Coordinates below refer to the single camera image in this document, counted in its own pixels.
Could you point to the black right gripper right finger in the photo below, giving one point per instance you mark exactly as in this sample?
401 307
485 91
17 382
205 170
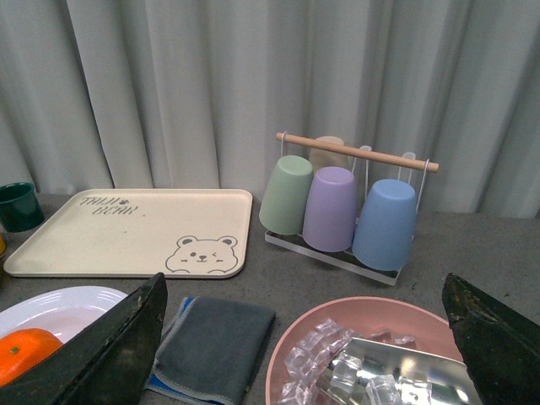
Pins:
499 346

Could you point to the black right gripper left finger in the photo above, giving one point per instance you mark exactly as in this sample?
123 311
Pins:
109 362

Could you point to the white plate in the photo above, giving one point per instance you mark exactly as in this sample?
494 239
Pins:
62 312

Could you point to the orange fruit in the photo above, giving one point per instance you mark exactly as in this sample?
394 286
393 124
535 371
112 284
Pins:
23 349

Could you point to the metal scoop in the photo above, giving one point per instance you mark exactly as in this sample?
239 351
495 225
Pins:
421 378

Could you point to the pink bowl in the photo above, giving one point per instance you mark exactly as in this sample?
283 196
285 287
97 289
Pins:
365 315

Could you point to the grey blue folded cloth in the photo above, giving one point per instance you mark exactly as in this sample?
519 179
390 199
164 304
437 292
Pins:
211 351

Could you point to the clear ice cube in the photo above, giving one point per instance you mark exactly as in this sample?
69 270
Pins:
382 390
298 363
329 329
344 372

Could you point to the beige bear tray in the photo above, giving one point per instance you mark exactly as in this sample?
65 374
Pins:
136 233

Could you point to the yellow mug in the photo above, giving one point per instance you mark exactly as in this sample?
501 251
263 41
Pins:
3 246

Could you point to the blue cup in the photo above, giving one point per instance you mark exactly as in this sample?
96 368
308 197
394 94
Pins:
384 234

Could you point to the dark green mug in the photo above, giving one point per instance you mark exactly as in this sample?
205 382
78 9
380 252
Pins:
20 209

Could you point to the purple cup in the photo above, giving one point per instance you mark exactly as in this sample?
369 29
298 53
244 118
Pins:
330 211

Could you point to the green cup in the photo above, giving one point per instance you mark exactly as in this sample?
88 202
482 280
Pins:
283 204

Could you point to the beige cup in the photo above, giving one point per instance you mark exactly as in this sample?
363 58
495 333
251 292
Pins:
321 158

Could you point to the grey curtain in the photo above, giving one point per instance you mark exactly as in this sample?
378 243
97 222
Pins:
104 94

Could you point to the white cup rack wooden handle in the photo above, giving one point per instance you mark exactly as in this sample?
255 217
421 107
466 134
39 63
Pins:
345 259

